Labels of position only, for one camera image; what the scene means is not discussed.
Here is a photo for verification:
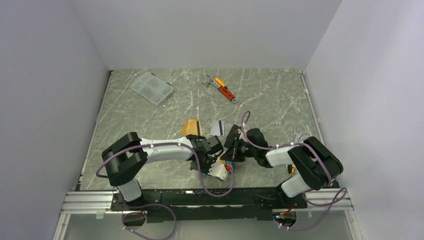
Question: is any red adjustable wrench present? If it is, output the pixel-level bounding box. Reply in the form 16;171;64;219
202;74;238;104

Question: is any blue card holder wallet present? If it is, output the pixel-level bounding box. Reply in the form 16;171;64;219
198;159;238;178

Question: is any silver open-end wrench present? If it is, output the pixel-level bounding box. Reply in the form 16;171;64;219
293;129;303;143

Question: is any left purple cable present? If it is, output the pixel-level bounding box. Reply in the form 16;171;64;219
95;142;236;240

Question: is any black card case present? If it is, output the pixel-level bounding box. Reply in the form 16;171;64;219
224;124;241;149

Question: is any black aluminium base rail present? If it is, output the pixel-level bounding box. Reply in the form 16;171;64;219
60;187;354;223

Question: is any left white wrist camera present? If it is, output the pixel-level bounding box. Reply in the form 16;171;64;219
207;162;229;182

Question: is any yellow black small tool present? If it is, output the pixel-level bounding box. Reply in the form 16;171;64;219
287;164;296;176

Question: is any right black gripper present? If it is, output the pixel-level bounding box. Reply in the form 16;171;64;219
220;138;258;163

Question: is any clear plastic organizer box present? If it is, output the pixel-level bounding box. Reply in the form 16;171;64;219
130;72;174;105

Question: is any silver grey card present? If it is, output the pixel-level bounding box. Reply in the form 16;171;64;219
210;120;225;137

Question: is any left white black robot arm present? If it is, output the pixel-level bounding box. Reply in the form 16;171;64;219
101;132;229;210

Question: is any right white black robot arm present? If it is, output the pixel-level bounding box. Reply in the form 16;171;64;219
220;126;344;208

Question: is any orange credit cards stack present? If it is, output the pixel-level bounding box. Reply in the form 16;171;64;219
181;119;204;136

